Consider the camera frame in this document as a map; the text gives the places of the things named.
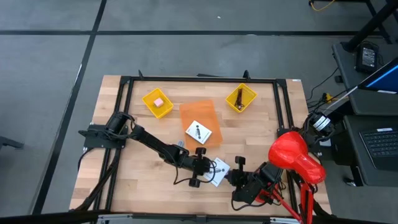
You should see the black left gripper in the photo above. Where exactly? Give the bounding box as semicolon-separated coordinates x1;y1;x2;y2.
182;146;215;189

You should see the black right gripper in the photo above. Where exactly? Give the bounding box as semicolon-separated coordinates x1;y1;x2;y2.
229;155;265;205

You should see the white cardboard box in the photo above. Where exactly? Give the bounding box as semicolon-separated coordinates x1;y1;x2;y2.
185;119;213;146
203;157;231;188

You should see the orange translucent plastic bin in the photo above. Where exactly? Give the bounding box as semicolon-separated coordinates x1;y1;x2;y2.
179;99;224;151

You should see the red desk lamp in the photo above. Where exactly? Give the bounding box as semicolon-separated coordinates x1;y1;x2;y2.
256;130;327;224

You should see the yellow slotted plastic basket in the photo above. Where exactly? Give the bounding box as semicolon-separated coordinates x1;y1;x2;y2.
142;87;174;119
225;83;258;113

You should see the black laptop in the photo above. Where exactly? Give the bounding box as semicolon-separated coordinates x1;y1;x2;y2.
359;126;398;171

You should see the black side desk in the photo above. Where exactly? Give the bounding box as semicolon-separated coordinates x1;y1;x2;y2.
331;42;398;187

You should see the black crossbar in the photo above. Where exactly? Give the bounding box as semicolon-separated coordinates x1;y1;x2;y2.
0;210;398;224

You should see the black power adapter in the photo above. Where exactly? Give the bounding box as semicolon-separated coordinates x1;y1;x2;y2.
355;42;379;75

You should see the blue lit screen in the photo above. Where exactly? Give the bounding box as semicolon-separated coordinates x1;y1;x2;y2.
356;57;398;95

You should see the black chair base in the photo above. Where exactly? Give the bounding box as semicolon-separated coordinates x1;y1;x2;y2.
0;136;25;151

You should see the black stand leg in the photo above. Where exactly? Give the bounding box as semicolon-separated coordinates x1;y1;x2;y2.
341;0;398;53

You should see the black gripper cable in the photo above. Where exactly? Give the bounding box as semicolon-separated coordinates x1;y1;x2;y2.
172;157;218;186

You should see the black aluminium table frame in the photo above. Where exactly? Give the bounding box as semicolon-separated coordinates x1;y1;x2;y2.
73;70;332;218

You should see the yellow floor cable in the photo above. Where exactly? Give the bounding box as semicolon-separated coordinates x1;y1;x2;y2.
308;0;336;12

